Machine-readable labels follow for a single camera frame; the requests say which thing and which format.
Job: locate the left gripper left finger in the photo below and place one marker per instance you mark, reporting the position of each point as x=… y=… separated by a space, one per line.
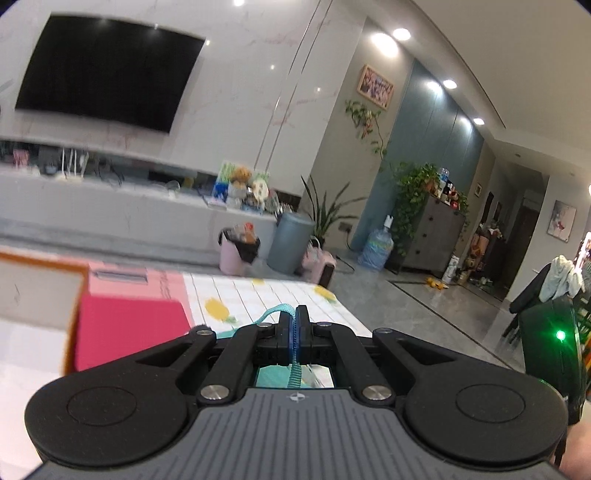
x=284 y=337

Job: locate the grey round trash can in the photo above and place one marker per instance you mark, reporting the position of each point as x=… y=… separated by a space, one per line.
x=290 y=242

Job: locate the teal soft fabric item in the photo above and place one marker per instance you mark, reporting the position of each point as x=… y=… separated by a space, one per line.
x=247 y=356

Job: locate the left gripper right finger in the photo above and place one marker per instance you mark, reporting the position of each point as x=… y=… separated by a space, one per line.
x=304 y=334

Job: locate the blue water jug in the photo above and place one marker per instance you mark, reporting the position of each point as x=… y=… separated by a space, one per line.
x=378 y=247

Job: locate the brown teddy bear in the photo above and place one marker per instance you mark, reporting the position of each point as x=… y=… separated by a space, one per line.
x=239 y=181

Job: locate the black wall television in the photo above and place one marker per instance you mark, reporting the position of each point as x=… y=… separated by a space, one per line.
x=110 y=70

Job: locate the red lidded clear box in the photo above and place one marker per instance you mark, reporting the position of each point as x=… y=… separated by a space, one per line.
x=111 y=327

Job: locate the climbing green ivy plant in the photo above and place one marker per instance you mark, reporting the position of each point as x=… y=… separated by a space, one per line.
x=428 y=134

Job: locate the green potted floor plant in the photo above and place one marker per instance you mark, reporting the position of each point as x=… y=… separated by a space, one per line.
x=325 y=213

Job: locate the framed wall picture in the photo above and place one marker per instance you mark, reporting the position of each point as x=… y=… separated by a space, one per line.
x=375 y=87

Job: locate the grey marble TV console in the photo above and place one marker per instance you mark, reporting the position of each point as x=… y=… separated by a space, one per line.
x=120 y=219

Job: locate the pink paper sheet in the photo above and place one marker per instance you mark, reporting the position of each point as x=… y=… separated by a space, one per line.
x=138 y=282

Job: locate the lemon print checkered tablecloth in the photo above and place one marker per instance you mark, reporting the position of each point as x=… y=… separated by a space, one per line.
x=225 y=304

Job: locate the orange rimmed cardboard box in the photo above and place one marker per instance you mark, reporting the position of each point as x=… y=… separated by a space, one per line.
x=44 y=292

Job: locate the grey drawer cabinet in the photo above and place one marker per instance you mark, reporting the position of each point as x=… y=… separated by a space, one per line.
x=437 y=231

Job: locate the pink waste bin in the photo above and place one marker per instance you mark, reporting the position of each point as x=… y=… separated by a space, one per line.
x=239 y=248

